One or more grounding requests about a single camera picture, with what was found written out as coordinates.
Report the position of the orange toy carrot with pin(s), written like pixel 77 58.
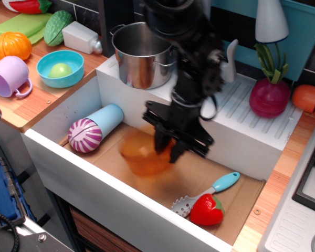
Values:
pixel 304 98

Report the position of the light blue plastic cup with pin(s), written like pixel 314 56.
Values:
pixel 107 118

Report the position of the toy stove top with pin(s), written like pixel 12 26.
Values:
pixel 292 226

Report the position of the transparent orange toy pot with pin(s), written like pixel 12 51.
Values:
pixel 138 150

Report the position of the purple striped toy onion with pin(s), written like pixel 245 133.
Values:
pixel 84 135

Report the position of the red toy pepper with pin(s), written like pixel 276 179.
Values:
pixel 29 6

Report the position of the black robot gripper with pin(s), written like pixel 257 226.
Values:
pixel 179 121

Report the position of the stainless steel pot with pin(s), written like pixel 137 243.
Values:
pixel 145 61

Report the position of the green toy bitter gourd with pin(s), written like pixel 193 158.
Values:
pixel 53 35

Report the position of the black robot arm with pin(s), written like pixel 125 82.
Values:
pixel 199 57

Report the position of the teal plastic bowl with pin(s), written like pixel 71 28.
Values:
pixel 74 59

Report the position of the grey toy faucet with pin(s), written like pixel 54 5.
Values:
pixel 228 68

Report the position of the blue handled slotted spoon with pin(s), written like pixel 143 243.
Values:
pixel 184 205

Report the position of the white salt shaker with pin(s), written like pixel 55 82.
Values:
pixel 79 37

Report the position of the blue box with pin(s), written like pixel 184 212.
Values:
pixel 12 202

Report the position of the white cone lamp shade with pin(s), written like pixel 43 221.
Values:
pixel 271 24

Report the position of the orange toy pumpkin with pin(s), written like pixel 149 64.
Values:
pixel 15 44

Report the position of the brown cardboard sink liner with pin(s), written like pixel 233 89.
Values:
pixel 190 175

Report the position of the green toy ball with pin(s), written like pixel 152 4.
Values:
pixel 60 70

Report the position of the green cutting board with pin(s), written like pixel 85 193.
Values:
pixel 31 25

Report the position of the red toy strawberry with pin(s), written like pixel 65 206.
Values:
pixel 207 211

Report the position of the magenta toy beet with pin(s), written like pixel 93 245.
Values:
pixel 270 95

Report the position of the white toy sink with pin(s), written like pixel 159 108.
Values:
pixel 138 208

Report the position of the lilac plastic mug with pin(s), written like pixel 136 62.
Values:
pixel 14 77

